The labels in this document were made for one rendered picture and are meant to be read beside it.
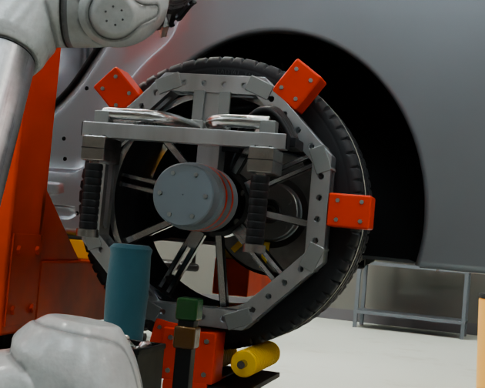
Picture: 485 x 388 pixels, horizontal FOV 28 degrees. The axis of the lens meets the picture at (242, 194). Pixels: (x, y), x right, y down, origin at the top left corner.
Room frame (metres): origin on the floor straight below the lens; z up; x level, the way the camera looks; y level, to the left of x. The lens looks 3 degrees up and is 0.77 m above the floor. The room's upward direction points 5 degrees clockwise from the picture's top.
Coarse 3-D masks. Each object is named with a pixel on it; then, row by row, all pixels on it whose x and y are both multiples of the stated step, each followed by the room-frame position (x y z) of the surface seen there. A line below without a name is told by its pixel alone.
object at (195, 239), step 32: (192, 96) 2.17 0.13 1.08; (128, 160) 2.23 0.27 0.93; (128, 192) 2.29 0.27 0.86; (128, 224) 2.28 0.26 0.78; (160, 224) 2.20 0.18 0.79; (160, 256) 2.42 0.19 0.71; (192, 256) 2.19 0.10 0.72; (224, 256) 2.17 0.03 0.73; (256, 256) 2.15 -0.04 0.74; (160, 288) 2.20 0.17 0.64; (224, 288) 2.16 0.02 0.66
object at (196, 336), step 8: (176, 328) 1.71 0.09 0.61; (184, 328) 1.71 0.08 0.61; (192, 328) 1.71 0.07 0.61; (200, 328) 1.74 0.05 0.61; (176, 336) 1.71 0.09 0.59; (184, 336) 1.71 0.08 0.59; (192, 336) 1.71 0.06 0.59; (176, 344) 1.71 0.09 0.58; (184, 344) 1.71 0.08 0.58; (192, 344) 1.71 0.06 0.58
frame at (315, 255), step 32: (160, 96) 2.10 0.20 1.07; (256, 96) 2.07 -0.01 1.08; (320, 160) 2.01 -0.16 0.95; (320, 192) 2.01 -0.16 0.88; (320, 224) 2.01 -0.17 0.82; (96, 256) 2.13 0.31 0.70; (320, 256) 2.00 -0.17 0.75; (288, 288) 2.02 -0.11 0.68; (224, 320) 2.10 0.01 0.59; (256, 320) 2.07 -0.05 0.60
